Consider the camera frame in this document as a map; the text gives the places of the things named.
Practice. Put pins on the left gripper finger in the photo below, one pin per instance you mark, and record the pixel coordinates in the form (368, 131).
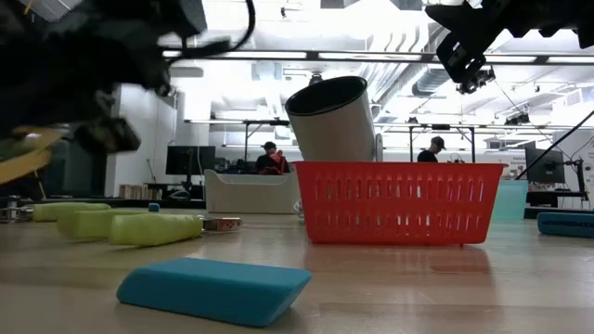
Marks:
(109, 135)

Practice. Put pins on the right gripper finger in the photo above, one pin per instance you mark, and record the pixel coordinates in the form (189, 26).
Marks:
(464, 28)

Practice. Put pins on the yellow crayon box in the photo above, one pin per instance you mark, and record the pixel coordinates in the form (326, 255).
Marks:
(23, 160)

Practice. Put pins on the blue eraser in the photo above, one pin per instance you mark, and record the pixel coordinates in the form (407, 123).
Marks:
(213, 290)
(566, 225)
(153, 207)

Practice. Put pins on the red plastic basket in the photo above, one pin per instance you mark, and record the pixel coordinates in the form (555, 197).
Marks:
(399, 204)

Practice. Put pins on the dark cabinet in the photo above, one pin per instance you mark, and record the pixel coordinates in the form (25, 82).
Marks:
(79, 171)

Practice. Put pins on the black ceiling spotlight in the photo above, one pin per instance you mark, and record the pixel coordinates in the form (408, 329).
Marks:
(475, 81)
(517, 119)
(316, 79)

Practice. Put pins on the stack of wooden blocks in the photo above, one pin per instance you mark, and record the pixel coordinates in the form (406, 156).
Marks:
(139, 192)

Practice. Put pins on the black computer monitor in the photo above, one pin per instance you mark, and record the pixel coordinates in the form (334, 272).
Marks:
(190, 160)
(545, 167)

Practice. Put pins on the black overhead crossbar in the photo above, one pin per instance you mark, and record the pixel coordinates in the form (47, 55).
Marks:
(371, 57)

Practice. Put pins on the black-framed workbench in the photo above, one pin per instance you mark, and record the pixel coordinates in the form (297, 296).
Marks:
(441, 126)
(260, 122)

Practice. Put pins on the black diagonal rod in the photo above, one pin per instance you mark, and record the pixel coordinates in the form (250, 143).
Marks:
(557, 144)

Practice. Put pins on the person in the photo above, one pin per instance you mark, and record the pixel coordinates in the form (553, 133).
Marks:
(265, 163)
(427, 156)

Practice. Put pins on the grey plastic bin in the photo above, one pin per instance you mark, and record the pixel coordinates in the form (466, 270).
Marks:
(250, 192)

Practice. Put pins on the white cup dark inside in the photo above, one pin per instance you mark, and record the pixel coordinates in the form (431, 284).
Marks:
(334, 125)

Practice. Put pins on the red bag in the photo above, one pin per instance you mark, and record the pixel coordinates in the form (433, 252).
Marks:
(278, 163)

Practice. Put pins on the green plastic tray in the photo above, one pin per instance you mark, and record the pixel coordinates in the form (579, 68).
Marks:
(510, 199)

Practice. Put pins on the black aluminium table frame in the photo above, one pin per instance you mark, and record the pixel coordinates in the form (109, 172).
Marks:
(176, 203)

